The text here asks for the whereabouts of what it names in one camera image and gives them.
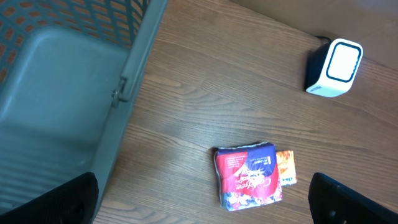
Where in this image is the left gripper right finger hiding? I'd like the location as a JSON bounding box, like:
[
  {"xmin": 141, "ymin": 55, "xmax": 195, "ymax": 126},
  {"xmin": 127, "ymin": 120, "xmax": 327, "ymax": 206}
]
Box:
[{"xmin": 308, "ymin": 172, "xmax": 397, "ymax": 224}]

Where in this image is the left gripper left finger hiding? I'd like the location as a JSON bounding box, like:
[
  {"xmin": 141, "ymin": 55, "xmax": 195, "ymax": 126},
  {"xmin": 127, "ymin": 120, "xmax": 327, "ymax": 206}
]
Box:
[{"xmin": 1, "ymin": 172, "xmax": 99, "ymax": 224}]

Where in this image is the small orange packet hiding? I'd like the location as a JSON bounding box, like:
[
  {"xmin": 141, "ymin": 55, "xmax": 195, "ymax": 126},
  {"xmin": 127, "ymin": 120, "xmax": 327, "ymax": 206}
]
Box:
[{"xmin": 276, "ymin": 151, "xmax": 297, "ymax": 186}]

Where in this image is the purple red pad package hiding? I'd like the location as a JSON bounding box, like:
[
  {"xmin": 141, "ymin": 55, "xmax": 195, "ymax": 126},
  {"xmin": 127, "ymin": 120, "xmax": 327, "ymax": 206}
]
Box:
[{"xmin": 214, "ymin": 142, "xmax": 282, "ymax": 212}]

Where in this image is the white barcode scanner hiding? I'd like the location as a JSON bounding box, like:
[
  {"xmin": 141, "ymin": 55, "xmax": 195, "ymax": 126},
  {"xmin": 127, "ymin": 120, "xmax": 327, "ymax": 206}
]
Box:
[{"xmin": 305, "ymin": 39, "xmax": 364, "ymax": 98}]

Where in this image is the dark grey plastic basket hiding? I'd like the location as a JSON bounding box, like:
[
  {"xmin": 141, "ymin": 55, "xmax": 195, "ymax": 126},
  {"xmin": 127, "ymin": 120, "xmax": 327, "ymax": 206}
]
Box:
[{"xmin": 1, "ymin": 0, "xmax": 167, "ymax": 213}]

